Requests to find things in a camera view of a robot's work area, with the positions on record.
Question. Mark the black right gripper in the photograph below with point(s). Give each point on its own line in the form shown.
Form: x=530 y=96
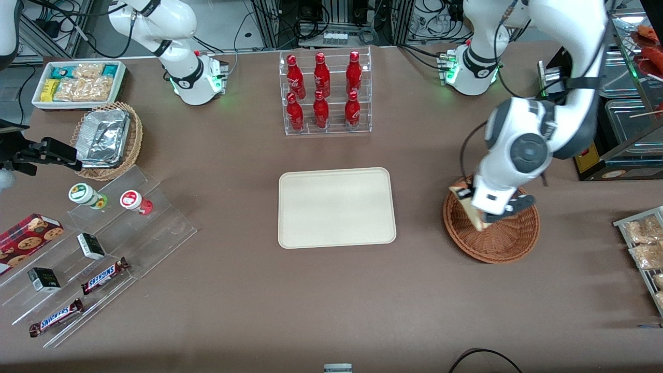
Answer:
x=27 y=154

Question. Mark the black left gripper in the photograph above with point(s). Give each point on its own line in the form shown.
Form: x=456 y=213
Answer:
x=465 y=194

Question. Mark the triangular sandwich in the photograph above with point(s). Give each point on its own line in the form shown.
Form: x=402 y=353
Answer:
x=469 y=207

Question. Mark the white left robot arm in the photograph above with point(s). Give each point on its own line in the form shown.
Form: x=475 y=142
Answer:
x=528 y=150

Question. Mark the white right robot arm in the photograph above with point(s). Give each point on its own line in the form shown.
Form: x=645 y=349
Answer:
x=176 y=31

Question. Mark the round brown wicker basket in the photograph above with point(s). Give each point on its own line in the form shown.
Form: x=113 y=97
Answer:
x=497 y=241

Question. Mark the light wicker basket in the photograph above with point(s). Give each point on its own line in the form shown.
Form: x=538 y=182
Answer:
x=133 y=140

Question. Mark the cream plastic tray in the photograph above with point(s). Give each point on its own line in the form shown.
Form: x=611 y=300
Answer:
x=336 y=207

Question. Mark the green lid cup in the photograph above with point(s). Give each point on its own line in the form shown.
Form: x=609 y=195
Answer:
x=83 y=194

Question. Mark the stacked aluminium foil trays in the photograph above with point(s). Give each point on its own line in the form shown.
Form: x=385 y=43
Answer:
x=103 y=137

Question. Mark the white rectangular snack bin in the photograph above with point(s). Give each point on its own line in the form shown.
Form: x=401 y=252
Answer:
x=37 y=101

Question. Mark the yellow snack packet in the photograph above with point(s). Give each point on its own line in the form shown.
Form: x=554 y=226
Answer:
x=49 y=90

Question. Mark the clear cracker bag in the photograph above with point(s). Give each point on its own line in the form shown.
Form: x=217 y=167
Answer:
x=88 y=70
x=83 y=89

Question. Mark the red lid cup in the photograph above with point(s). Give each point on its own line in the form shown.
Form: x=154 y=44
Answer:
x=132 y=199

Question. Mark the teal snack packet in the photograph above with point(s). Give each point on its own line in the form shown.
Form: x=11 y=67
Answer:
x=110 y=70
x=62 y=71

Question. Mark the red cookie box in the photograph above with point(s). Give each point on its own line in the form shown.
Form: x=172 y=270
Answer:
x=28 y=238

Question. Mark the small black white box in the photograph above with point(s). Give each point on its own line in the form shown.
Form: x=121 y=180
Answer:
x=44 y=280
x=91 y=246

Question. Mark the black food warmer case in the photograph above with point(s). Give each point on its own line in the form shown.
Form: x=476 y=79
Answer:
x=590 y=158

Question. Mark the clear acrylic stepped display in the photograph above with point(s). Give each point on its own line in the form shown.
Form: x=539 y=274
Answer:
x=155 y=233

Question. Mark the snickers bar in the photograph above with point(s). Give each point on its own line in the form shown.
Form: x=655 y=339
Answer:
x=103 y=276
x=56 y=317

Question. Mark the clear bag of crackers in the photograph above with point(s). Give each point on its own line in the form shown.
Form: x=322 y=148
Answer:
x=660 y=300
x=659 y=281
x=642 y=230
x=647 y=256

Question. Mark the steel food pan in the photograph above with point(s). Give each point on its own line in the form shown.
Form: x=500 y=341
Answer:
x=621 y=77
x=632 y=129

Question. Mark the red cola bottle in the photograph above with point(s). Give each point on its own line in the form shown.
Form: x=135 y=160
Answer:
x=354 y=72
x=321 y=75
x=321 y=113
x=352 y=113
x=296 y=77
x=295 y=115

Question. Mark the clear acrylic bottle rack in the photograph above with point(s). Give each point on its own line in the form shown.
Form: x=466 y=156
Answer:
x=336 y=116

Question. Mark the small grey device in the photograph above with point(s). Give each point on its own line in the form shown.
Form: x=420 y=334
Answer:
x=337 y=369

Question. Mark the red sausages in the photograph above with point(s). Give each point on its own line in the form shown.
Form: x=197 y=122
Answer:
x=650 y=54

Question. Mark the white power strip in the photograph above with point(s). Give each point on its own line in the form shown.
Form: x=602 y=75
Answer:
x=335 y=38

